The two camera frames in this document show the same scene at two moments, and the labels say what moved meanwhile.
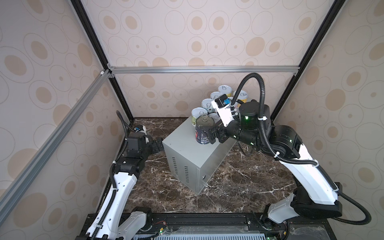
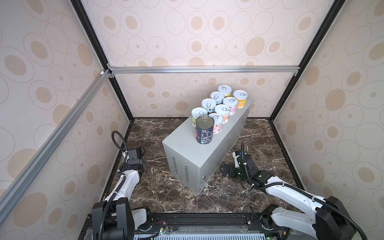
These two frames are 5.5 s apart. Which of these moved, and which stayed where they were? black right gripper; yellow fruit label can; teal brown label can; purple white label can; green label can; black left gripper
Moved: black left gripper; black right gripper
Stayed: yellow fruit label can; purple white label can; teal brown label can; green label can
